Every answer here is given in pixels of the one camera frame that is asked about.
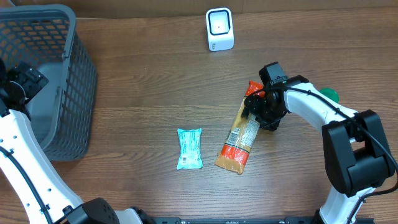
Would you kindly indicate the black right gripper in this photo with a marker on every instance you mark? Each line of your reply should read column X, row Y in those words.
column 249, row 109

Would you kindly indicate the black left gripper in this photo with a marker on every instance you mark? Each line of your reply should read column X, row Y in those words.
column 28, row 83

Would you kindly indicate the orange spaghetti package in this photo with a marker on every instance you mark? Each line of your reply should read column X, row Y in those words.
column 238, row 144

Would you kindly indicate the green lid jar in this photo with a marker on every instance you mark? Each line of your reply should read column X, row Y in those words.
column 331, row 94

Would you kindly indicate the teal snack packet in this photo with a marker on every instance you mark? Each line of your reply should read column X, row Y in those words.
column 190, row 145

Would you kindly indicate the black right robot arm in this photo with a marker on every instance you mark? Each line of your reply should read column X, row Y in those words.
column 356, row 152

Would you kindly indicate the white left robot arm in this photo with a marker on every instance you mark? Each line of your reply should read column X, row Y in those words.
column 44, row 195

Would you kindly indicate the grey plastic basket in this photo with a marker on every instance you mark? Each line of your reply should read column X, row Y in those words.
column 42, row 40

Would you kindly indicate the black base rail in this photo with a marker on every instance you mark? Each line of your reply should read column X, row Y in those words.
column 287, row 220

